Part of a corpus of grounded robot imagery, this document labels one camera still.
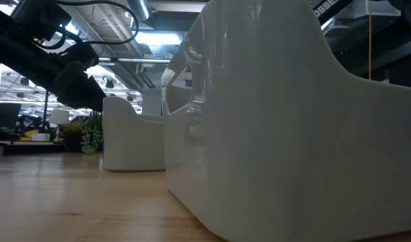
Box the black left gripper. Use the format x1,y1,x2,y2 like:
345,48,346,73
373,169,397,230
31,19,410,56
0,9,107,113

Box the black camera cable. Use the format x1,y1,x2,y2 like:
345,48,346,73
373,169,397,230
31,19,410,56
32,0,141,50

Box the black monitor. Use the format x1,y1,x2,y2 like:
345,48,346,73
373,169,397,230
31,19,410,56
0,102,22,130

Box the long ceiling light bar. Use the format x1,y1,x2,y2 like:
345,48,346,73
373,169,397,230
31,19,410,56
97,56,173,65

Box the dark low ledge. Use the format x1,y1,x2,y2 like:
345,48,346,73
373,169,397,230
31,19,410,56
0,140,104,157

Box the pale green trailing plant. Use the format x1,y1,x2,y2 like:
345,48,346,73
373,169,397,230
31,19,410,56
80,126,104,156

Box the yellow-green plant in dark pot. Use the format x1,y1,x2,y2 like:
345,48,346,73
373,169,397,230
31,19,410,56
61,122,88,153

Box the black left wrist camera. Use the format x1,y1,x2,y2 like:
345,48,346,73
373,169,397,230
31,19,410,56
11,0,72,42

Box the black metal frame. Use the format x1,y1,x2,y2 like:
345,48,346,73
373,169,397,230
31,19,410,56
42,89,50,131

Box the white plastic basket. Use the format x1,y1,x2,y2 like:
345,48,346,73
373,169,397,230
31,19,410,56
102,96,166,173
161,0,411,242

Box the white table lamp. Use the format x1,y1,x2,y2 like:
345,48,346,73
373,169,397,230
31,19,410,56
48,109,71,143

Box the small white box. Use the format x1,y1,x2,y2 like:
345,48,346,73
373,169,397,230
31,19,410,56
31,133,51,143

